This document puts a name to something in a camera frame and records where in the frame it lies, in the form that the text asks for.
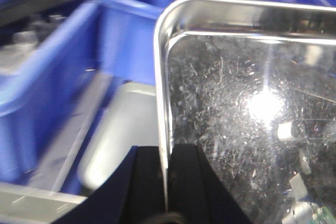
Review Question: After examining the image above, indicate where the silver metal tray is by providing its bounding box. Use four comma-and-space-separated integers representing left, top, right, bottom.
153, 0, 335, 223

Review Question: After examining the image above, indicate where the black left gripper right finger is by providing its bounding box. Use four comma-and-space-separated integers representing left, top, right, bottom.
167, 144, 251, 223

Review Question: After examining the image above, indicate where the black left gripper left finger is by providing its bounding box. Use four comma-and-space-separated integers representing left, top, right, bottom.
55, 146, 165, 223

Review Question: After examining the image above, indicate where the steel front shelf rail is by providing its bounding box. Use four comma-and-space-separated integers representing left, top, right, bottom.
1, 182, 87, 223

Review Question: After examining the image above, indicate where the blue bin holding trays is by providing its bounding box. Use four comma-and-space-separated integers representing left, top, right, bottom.
1, 0, 292, 183

